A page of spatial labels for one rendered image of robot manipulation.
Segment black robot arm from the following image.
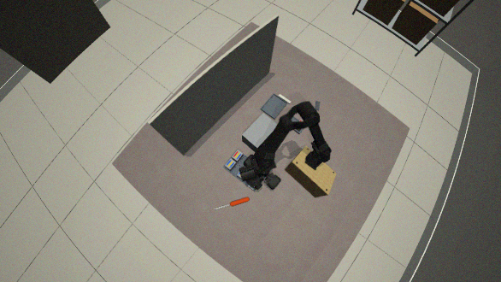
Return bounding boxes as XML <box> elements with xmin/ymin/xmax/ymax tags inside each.
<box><xmin>239</xmin><ymin>101</ymin><xmax>332</xmax><ymax>190</ymax></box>

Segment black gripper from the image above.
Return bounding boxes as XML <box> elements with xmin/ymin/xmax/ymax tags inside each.
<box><xmin>244</xmin><ymin>155</ymin><xmax>280</xmax><ymax>190</ymax></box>

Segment orange-handled screwdriver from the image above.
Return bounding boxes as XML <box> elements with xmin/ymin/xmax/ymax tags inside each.
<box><xmin>215</xmin><ymin>197</ymin><xmax>250</xmax><ymax>210</ymax></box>

